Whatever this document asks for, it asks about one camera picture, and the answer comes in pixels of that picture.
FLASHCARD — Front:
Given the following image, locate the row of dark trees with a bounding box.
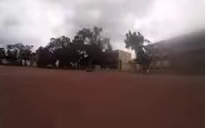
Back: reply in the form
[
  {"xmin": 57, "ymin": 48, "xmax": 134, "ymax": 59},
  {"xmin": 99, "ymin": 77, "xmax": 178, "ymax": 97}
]
[{"xmin": 0, "ymin": 26, "xmax": 114, "ymax": 70}]

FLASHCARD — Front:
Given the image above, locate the pale building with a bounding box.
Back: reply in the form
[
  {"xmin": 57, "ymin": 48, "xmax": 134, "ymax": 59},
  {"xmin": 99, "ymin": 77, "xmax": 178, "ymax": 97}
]
[{"xmin": 111, "ymin": 49, "xmax": 136, "ymax": 73}]

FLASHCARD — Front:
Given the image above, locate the tall thin tree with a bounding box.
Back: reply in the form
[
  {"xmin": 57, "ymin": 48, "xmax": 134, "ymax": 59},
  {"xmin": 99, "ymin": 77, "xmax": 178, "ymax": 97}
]
[{"xmin": 124, "ymin": 30, "xmax": 153, "ymax": 73}]

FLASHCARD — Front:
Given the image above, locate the long dark-roofed building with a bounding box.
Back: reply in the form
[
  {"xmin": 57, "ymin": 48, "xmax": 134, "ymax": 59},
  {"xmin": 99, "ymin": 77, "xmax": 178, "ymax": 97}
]
[{"xmin": 146, "ymin": 27, "xmax": 205, "ymax": 76}]

